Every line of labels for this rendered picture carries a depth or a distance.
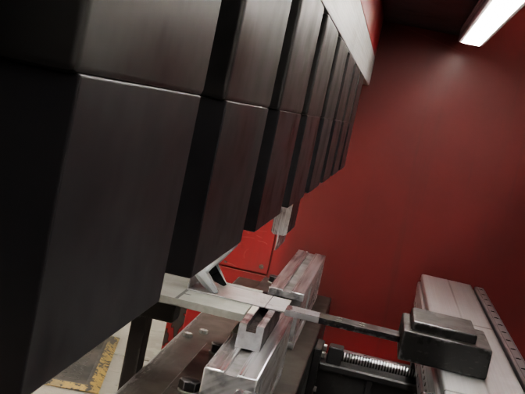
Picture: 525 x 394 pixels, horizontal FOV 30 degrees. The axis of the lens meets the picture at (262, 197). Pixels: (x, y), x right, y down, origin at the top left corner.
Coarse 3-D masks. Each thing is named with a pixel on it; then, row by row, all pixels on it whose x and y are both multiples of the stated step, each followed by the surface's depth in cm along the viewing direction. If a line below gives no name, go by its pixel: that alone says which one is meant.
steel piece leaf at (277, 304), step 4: (272, 300) 131; (276, 300) 132; (280, 300) 132; (284, 300) 133; (288, 300) 134; (268, 304) 128; (272, 304) 129; (276, 304) 129; (280, 304) 130; (284, 304) 130; (288, 304) 131; (268, 308) 126; (272, 308) 126; (276, 308) 127; (280, 308) 127; (284, 308) 128
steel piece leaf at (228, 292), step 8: (192, 280) 129; (192, 288) 128; (200, 288) 129; (224, 288) 132; (232, 288) 134; (240, 288) 135; (216, 296) 127; (224, 296) 127; (232, 296) 128; (240, 296) 129; (248, 296) 131; (256, 296) 132; (264, 296) 133; (272, 296) 134; (248, 304) 126; (256, 304) 127; (264, 304) 128
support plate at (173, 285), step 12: (168, 276) 134; (168, 288) 126; (180, 288) 127; (252, 288) 138; (168, 300) 121; (180, 300) 121; (192, 300) 122; (204, 300) 123; (216, 300) 125; (228, 300) 126; (204, 312) 121; (216, 312) 121; (228, 312) 120; (240, 312) 121
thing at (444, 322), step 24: (288, 312) 126; (312, 312) 128; (432, 312) 129; (384, 336) 124; (408, 336) 120; (432, 336) 120; (456, 336) 120; (480, 336) 126; (408, 360) 120; (432, 360) 120; (456, 360) 119; (480, 360) 119
